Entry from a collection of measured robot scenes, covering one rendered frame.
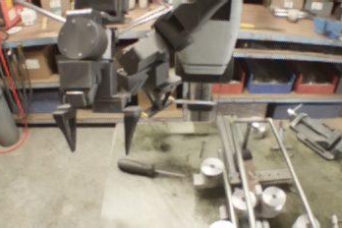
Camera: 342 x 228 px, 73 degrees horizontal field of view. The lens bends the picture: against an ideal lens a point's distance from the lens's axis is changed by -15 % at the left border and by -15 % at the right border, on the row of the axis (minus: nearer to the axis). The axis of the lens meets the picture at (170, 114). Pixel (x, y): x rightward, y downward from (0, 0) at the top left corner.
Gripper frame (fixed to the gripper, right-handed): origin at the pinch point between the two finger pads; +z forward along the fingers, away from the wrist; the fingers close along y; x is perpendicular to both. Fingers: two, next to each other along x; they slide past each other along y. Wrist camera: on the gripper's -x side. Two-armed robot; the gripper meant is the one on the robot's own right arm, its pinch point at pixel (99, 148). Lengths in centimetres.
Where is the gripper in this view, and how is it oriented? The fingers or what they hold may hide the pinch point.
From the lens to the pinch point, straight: 46.1
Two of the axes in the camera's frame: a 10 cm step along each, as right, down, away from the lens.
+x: 0.2, -1.5, 9.9
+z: -0.1, 9.9, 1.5
